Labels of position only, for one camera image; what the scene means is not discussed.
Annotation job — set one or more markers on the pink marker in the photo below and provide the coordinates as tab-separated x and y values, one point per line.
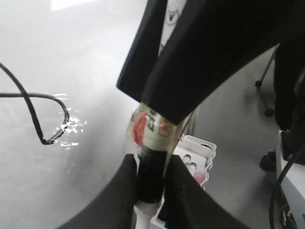
199	177

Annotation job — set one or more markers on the white equipment box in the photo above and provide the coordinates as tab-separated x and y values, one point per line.
293	185

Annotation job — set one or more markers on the white marker tray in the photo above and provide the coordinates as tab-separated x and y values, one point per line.
201	152

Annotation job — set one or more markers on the black capped marker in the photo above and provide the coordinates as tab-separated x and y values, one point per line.
186	159

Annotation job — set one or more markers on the black whiteboard marker with tape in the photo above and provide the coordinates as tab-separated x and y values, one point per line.
154	137

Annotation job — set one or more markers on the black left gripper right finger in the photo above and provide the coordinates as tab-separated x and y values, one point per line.
189	206

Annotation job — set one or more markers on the blue capped marker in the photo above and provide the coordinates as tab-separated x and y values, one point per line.
192	166

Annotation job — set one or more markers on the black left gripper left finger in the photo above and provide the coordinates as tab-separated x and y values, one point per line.
113	207

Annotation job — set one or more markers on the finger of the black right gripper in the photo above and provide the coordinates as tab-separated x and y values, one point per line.
144	50
211	41

